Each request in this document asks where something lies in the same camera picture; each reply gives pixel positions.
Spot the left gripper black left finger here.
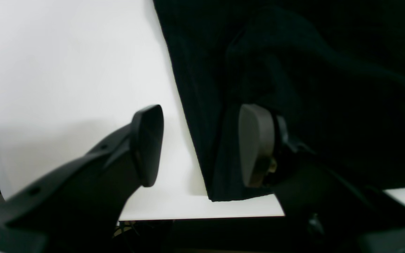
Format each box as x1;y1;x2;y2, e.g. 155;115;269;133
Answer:
0;105;164;253

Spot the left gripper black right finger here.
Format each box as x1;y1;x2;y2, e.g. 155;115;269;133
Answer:
238;104;405;253

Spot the black t-shirt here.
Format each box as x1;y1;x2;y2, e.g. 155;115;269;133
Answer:
153;0;405;201

